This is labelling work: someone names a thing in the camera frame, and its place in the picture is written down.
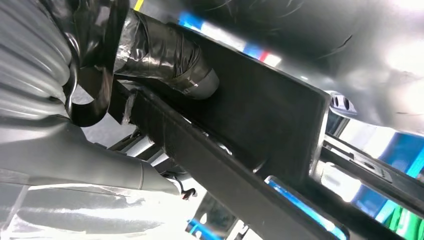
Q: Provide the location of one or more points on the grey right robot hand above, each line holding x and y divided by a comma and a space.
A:
66, 155

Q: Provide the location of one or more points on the green plastic crate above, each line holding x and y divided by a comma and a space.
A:
410, 225

